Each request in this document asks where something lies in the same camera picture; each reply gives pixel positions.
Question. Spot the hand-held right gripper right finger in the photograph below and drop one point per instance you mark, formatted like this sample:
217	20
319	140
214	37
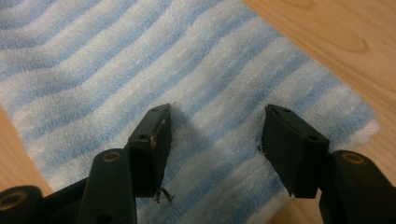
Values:
292	149

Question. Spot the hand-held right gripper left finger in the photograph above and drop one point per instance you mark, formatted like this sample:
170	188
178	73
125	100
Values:
154	149

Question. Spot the blue striped towel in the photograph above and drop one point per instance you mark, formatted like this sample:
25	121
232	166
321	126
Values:
93	77

